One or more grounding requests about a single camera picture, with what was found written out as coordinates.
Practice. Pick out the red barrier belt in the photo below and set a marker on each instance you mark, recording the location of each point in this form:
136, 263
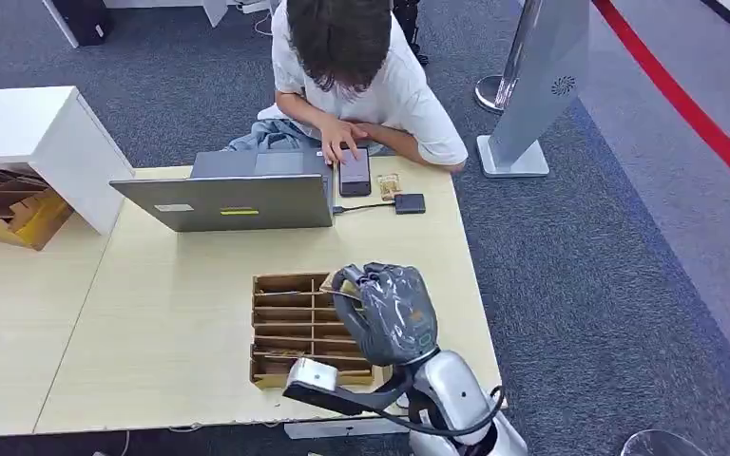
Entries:
686, 107

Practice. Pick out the pale card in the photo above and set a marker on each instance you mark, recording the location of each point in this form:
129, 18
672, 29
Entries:
340, 288

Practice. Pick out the black smartphone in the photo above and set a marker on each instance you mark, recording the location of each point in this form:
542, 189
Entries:
355, 171

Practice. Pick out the small snack packet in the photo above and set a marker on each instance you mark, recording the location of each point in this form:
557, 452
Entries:
389, 186

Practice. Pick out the ribbed grey right arm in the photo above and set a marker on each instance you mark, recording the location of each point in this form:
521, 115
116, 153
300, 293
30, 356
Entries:
459, 393

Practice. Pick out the black stand leg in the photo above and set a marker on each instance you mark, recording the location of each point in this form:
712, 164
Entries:
412, 28

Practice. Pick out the wooden card sorting box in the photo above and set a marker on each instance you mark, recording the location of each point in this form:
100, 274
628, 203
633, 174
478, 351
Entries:
289, 318

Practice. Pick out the grey kiosk stand with screen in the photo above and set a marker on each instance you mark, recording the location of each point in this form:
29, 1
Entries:
541, 82

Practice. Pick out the white cabinet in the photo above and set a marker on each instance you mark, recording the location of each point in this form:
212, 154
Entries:
37, 132

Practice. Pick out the chrome stanchion post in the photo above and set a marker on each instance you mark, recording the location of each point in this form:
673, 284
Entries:
489, 93

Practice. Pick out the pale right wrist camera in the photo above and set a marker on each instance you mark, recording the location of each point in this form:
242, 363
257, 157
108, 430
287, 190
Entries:
311, 374

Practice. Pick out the grey laptop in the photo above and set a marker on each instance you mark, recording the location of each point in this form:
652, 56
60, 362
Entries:
226, 201

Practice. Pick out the grey-blue jacket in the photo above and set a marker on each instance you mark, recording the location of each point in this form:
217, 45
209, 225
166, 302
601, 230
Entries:
270, 135

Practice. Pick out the brown cardboard pieces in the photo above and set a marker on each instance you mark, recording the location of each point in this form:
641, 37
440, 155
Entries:
0, 189

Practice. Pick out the clear plastic chair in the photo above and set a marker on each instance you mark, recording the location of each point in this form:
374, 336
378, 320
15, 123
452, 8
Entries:
661, 445

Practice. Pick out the yellow cardboard box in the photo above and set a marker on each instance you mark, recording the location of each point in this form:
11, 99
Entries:
40, 223

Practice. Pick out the person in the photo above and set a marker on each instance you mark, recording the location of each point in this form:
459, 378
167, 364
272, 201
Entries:
396, 94

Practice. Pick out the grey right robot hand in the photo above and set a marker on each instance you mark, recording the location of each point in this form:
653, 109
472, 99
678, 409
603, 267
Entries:
396, 315

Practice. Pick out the white table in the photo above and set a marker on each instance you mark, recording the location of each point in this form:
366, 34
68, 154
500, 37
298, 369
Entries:
214, 9

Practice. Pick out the small black hub box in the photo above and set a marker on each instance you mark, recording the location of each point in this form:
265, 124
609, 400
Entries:
410, 204

